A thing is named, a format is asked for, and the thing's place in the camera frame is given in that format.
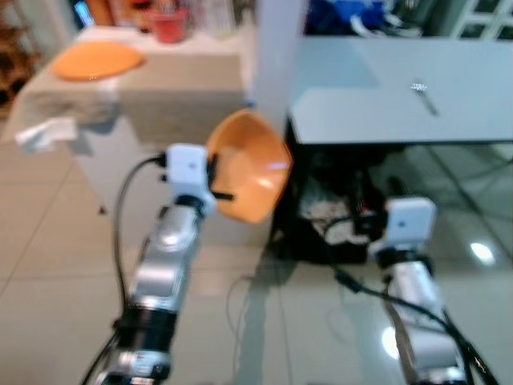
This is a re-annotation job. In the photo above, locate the orange plastic bowl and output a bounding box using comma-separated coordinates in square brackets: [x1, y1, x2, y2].
[205, 109, 294, 226]

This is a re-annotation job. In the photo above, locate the beige tablecloth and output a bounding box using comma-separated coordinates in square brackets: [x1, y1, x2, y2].
[0, 26, 259, 153]

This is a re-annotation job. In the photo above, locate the clear glass jar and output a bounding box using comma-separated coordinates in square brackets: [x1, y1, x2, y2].
[195, 0, 239, 39]

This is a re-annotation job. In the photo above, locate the red pot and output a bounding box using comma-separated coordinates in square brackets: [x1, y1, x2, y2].
[147, 5, 192, 44]

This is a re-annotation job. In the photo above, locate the orange plate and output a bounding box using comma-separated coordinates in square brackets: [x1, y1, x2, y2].
[52, 41, 146, 82]

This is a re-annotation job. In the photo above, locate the white paper napkin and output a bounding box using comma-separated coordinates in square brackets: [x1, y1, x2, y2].
[14, 117, 79, 154]

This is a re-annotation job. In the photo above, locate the blue and white jacket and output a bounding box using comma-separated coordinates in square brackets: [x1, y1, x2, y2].
[307, 0, 422, 39]

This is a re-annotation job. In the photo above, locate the white cabinet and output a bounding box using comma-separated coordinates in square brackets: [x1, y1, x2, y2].
[453, 0, 513, 41]

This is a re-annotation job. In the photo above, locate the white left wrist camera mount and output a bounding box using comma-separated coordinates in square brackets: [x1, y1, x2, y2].
[164, 144, 217, 216]

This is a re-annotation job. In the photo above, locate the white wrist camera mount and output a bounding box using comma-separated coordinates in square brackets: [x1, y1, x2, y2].
[383, 197, 438, 257]
[164, 144, 217, 216]

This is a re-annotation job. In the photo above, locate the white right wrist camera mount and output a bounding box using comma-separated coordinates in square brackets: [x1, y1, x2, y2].
[383, 197, 438, 257]

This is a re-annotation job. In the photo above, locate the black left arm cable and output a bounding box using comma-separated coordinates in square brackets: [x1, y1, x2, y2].
[111, 155, 169, 322]

